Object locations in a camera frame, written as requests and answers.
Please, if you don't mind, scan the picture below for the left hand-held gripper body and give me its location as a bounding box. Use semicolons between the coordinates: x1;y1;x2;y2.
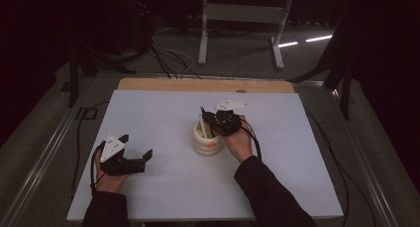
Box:
98;134;147;177

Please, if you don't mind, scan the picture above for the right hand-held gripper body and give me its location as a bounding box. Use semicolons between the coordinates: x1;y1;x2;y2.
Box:
212;98;250;138

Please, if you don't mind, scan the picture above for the white pen with blue ends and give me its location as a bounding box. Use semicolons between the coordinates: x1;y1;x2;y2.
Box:
197;113;209;140

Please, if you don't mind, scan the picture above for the cream duck pen holder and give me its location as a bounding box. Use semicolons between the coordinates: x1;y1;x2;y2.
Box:
192;119;225;157

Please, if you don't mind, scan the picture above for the person's right hand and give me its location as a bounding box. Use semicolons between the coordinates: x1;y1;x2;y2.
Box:
222;115;255;164

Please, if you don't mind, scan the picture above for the person's left hand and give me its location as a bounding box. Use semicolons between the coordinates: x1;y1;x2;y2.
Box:
93;149;132;194

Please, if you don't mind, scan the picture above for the black tripod stand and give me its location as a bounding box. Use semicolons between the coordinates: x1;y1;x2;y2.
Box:
286;0;365;121
67;38;137;109

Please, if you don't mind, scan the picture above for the grey metal stand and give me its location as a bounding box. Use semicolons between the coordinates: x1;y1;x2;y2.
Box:
197;0;295;70

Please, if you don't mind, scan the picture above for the dark equipment rack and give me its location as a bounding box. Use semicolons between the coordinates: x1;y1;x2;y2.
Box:
98;0;157;57

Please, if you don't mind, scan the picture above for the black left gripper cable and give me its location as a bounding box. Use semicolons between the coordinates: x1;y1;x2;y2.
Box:
89;142;107;196

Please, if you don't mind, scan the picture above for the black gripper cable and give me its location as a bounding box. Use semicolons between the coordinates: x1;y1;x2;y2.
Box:
241;118;263;162
89;142;107;196

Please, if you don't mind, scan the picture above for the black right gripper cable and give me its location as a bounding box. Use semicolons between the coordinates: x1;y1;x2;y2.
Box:
241;118;263;162

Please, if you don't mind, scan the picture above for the black floor cable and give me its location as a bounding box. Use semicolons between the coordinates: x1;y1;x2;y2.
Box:
304;107;378;227
69;100;111;199

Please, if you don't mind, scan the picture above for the white floor cable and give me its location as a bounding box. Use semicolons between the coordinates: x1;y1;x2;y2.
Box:
152;38;196;79

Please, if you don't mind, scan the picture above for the metal floor rail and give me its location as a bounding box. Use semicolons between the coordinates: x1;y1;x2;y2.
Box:
330;87;401;227
0;77;95;227

